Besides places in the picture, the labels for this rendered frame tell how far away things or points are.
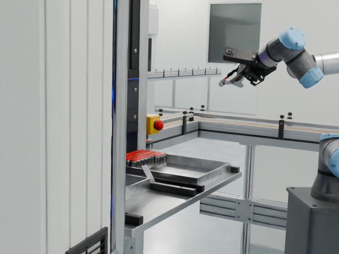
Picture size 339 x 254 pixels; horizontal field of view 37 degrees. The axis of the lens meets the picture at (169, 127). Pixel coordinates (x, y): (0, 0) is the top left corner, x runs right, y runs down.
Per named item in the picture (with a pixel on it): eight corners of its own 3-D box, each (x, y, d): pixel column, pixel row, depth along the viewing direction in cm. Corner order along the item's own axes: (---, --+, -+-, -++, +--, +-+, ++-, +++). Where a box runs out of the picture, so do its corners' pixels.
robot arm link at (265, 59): (263, 54, 163) (268, 36, 167) (254, 60, 167) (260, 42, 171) (281, 66, 165) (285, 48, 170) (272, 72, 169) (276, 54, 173)
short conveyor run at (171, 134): (125, 162, 202) (126, 122, 200) (94, 157, 209) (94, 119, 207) (200, 138, 261) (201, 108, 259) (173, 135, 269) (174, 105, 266)
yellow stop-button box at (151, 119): (134, 133, 201) (135, 115, 200) (144, 130, 207) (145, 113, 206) (151, 135, 197) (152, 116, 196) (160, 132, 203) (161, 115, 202)
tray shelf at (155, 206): (-16, 202, 139) (-16, 195, 139) (126, 158, 200) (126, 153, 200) (132, 237, 116) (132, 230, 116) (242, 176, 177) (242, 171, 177)
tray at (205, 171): (103, 173, 167) (104, 163, 167) (146, 160, 190) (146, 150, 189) (196, 189, 151) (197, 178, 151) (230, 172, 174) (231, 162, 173)
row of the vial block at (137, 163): (128, 173, 168) (128, 160, 167) (156, 163, 183) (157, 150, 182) (134, 174, 166) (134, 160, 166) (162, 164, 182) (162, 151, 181)
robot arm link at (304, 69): (321, 74, 169) (300, 48, 169) (328, 75, 158) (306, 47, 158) (301, 88, 171) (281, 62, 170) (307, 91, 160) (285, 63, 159)
